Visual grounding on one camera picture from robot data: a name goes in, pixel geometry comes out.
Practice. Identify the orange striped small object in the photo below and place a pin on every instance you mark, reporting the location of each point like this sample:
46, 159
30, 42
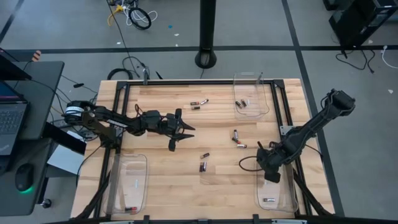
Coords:
36, 55

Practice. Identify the grey flat box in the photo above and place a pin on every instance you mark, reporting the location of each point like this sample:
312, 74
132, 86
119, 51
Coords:
66, 160

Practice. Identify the dark grey laptop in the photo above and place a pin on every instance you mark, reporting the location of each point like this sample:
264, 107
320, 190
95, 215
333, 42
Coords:
11, 121

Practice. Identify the clear plastic bin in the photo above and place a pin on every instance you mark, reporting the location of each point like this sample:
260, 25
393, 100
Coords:
250, 90
127, 183
276, 189

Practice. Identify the black flat panel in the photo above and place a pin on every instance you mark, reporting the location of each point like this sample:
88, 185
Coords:
65, 138

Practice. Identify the silver battery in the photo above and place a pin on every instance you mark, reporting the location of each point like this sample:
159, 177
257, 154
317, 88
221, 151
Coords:
242, 146
235, 134
204, 101
204, 166
269, 200

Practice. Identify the black camera stand pole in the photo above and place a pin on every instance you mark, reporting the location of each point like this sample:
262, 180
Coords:
207, 31

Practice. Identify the black desk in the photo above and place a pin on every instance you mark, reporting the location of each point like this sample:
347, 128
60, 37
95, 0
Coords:
43, 90

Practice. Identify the black caster wheel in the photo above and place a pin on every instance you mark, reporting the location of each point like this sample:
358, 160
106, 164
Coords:
46, 203

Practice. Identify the black equipment case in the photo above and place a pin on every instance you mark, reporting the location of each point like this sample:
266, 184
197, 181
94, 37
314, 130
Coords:
363, 21

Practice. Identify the red and black battery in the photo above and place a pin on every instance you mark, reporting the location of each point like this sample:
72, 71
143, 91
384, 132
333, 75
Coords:
195, 103
235, 140
131, 209

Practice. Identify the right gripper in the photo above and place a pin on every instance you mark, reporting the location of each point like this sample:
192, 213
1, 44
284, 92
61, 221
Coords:
269, 161

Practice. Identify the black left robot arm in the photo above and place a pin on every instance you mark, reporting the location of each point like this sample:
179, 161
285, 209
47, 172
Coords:
124, 124

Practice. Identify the black metal table frame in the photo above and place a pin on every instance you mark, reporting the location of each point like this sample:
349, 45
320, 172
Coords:
186, 82

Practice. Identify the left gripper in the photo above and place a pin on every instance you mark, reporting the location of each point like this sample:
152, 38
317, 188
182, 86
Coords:
174, 132

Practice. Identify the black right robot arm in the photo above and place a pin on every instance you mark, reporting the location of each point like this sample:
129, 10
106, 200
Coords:
314, 123

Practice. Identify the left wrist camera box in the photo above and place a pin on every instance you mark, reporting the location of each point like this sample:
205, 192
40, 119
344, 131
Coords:
170, 119

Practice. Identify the angled black screen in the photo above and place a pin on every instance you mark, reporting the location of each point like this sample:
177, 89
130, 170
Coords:
11, 67

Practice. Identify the black computer mouse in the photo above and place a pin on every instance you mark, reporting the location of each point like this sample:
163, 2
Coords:
24, 177

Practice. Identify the silver metal bracket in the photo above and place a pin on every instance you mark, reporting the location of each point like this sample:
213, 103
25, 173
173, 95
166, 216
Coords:
284, 129
145, 76

